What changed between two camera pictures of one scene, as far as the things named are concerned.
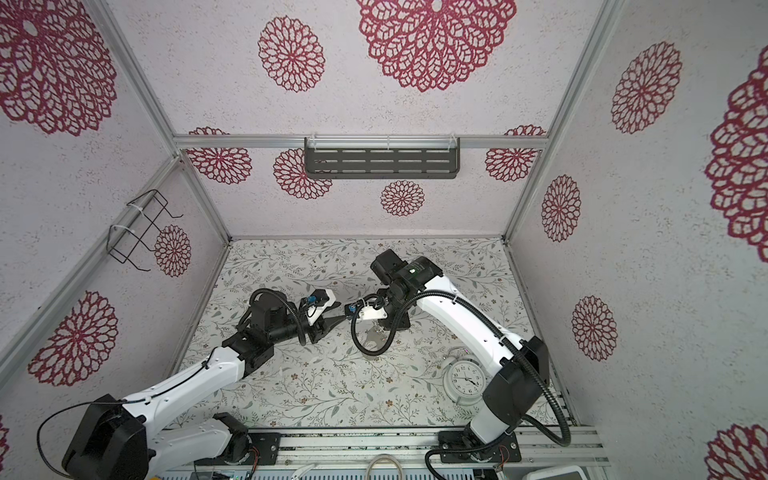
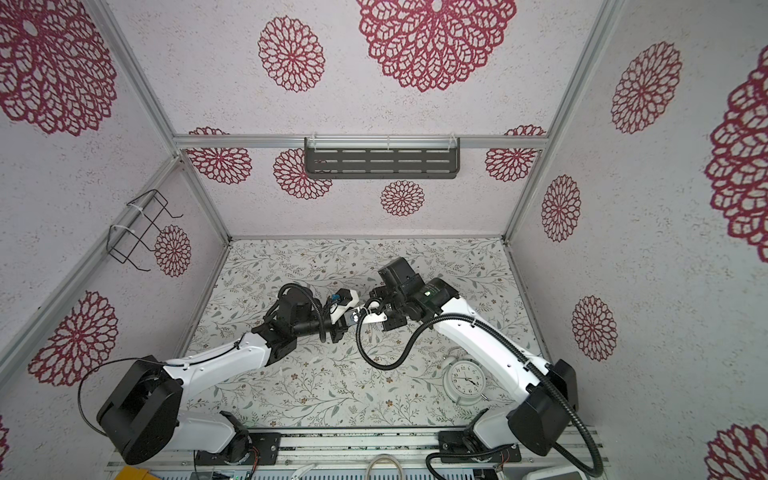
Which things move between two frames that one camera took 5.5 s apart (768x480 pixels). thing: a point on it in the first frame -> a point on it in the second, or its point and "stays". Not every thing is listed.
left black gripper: x=323 y=325 -> x=341 y=327
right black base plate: x=462 y=447 stays
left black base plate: x=265 y=448 stays
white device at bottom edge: x=562 y=473 stays
